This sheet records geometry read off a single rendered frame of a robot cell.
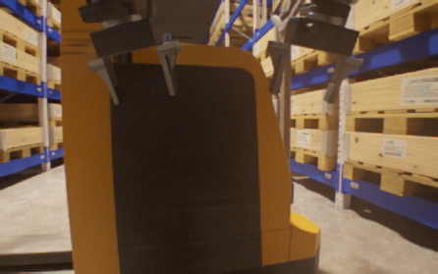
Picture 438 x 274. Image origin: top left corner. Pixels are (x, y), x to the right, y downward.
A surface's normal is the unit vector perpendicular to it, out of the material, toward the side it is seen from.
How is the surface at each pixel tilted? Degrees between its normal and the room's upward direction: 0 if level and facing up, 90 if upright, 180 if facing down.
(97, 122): 90
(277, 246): 90
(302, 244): 90
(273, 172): 90
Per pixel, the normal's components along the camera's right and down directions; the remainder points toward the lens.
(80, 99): 0.21, 0.07
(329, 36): 0.08, 0.47
